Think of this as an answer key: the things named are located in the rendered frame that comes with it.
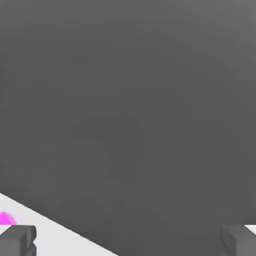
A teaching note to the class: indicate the large magenta box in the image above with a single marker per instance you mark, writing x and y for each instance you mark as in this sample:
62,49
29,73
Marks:
6,218

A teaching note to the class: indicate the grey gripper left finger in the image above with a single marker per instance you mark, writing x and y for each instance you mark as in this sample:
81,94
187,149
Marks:
18,241

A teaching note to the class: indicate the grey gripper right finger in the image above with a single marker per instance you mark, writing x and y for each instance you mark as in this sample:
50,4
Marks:
239,242

